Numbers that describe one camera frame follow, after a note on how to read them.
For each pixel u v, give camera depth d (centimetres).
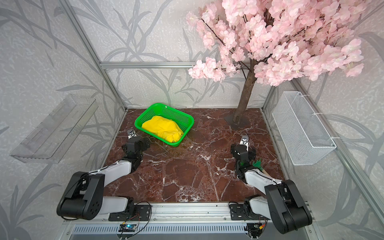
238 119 107
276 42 55
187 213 75
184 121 108
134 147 68
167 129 99
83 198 42
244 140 75
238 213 72
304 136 60
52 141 67
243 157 68
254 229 69
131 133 79
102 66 93
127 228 71
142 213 73
